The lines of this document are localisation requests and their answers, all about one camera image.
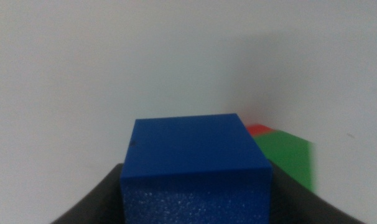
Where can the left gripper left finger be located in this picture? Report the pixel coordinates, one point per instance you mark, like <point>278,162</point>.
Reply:
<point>101,199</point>

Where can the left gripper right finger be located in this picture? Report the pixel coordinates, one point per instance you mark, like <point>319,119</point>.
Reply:
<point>297,202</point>

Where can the green foam cube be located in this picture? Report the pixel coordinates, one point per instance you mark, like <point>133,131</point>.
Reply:
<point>288,155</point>

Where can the blue foam cube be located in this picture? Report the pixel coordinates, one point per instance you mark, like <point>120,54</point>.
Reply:
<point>191,155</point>

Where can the red foam cube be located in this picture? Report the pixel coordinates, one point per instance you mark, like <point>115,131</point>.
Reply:
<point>258,129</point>

